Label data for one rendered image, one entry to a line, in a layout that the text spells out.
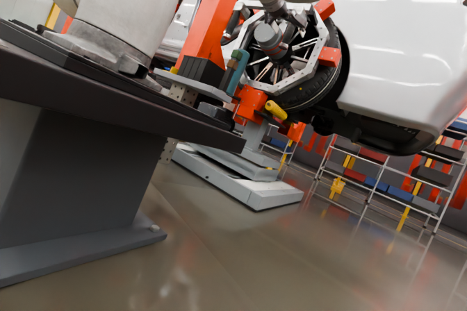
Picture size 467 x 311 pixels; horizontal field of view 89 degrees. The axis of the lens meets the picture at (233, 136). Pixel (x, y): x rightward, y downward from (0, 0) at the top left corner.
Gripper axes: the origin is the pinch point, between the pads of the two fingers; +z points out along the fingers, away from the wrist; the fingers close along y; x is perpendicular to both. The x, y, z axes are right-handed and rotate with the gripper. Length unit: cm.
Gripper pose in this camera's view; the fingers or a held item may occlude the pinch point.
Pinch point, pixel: (289, 31)
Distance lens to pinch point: 123.5
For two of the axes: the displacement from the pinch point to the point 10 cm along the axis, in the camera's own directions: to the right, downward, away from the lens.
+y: 7.8, 3.5, -5.2
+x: 3.9, -9.2, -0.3
